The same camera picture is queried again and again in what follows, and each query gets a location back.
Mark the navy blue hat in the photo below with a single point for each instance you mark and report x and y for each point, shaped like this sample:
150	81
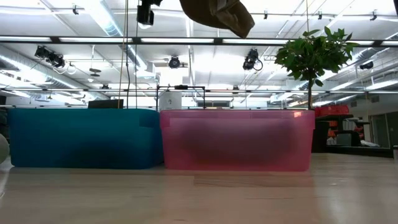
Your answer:
236	143

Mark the tan baseball cap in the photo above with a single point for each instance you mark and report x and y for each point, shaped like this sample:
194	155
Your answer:
230	18

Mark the pink translucent plastic bin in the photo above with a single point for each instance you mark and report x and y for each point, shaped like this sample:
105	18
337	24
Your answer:
236	116

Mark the black round ceiling spotlight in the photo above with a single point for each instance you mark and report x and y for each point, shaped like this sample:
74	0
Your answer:
174	62

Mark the black monitor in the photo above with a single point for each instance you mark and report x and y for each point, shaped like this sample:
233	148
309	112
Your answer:
105	104

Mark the blue plastic bin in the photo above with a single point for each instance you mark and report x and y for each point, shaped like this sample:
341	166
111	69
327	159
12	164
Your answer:
84	137

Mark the black cart with parts bins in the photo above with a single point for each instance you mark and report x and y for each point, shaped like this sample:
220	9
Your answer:
320	137

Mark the small green leafy tree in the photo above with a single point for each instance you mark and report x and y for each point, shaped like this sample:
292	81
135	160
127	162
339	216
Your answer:
311	56

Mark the large red bin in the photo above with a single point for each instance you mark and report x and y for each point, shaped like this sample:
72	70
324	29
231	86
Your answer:
331	110

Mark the black double ceiling spotlight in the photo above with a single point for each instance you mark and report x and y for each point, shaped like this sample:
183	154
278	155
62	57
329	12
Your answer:
51	56

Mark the small black ceiling spotlight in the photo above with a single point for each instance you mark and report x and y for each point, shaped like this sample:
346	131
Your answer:
367	65

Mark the glass door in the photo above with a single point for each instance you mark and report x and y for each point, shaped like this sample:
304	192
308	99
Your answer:
384	129

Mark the pale grey-green rounded object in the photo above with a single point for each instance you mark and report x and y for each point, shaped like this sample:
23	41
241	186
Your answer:
3	148

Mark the black tube stand frame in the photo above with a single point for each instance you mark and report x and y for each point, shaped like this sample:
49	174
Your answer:
181	87

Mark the black overhead camera box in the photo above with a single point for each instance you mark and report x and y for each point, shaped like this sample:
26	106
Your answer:
145	14

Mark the black rig frame bar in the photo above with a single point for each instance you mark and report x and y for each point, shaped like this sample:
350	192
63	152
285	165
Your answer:
77	40

